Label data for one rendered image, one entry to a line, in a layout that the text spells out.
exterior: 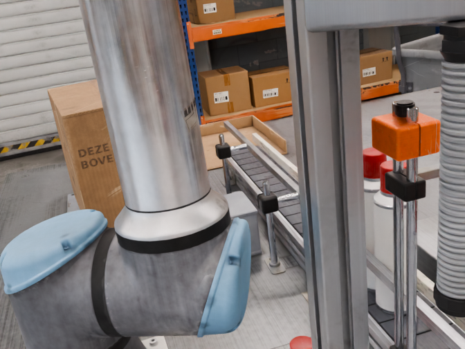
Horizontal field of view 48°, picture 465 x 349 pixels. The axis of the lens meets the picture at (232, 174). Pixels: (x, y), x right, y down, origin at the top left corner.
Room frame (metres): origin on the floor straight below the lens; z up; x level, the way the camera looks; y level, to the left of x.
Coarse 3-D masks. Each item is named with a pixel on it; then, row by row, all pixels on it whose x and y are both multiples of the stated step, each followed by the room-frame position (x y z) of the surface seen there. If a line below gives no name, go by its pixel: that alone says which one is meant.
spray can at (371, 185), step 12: (372, 156) 0.63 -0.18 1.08; (384, 156) 0.63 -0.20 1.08; (372, 168) 0.63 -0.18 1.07; (372, 180) 0.63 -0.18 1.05; (372, 192) 0.62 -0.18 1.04; (372, 204) 0.62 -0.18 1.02; (372, 216) 0.62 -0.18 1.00; (372, 228) 0.62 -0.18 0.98; (372, 240) 0.62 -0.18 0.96; (372, 252) 0.62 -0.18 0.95; (372, 276) 0.62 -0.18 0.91; (372, 288) 0.62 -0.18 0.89
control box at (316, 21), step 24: (312, 0) 0.37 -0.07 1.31; (336, 0) 0.36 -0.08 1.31; (360, 0) 0.36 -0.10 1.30; (384, 0) 0.35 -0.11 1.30; (408, 0) 0.34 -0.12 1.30; (432, 0) 0.34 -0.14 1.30; (456, 0) 0.33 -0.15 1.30; (312, 24) 0.37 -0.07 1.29; (336, 24) 0.36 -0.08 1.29; (360, 24) 0.36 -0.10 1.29; (384, 24) 0.35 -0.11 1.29; (408, 24) 0.35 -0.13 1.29
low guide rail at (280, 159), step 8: (256, 136) 1.29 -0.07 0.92; (264, 144) 1.22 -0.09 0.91; (272, 152) 1.17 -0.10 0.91; (280, 160) 1.11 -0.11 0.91; (288, 160) 1.09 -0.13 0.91; (288, 168) 1.07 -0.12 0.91; (296, 168) 1.04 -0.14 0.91; (296, 176) 1.02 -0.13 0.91; (424, 280) 0.59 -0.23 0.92; (424, 288) 0.58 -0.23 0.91; (432, 288) 0.57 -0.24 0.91; (432, 296) 0.56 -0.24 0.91; (456, 320) 0.52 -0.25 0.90; (464, 320) 0.50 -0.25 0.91; (464, 328) 0.50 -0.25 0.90
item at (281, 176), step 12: (240, 132) 1.19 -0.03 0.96; (252, 144) 1.10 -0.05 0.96; (264, 156) 1.01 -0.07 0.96; (276, 168) 0.94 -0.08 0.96; (288, 180) 0.87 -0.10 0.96; (372, 264) 0.57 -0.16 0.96; (384, 276) 0.54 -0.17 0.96; (420, 300) 0.49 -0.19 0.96; (420, 312) 0.47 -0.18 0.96; (432, 312) 0.46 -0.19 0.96; (432, 324) 0.45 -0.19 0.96; (444, 324) 0.44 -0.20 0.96; (444, 336) 0.43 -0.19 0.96; (456, 336) 0.42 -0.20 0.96; (456, 348) 0.41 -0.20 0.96
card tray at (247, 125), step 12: (228, 120) 1.63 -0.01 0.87; (240, 120) 1.64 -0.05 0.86; (252, 120) 1.65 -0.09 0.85; (204, 132) 1.62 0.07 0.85; (216, 132) 1.62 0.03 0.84; (228, 132) 1.62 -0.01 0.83; (252, 132) 1.58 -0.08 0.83; (264, 132) 1.54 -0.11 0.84; (204, 144) 1.53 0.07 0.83; (216, 144) 1.51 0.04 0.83; (228, 144) 1.50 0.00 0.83; (240, 144) 1.48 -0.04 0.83; (276, 144) 1.44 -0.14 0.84; (216, 156) 1.40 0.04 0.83; (216, 168) 1.32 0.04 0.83
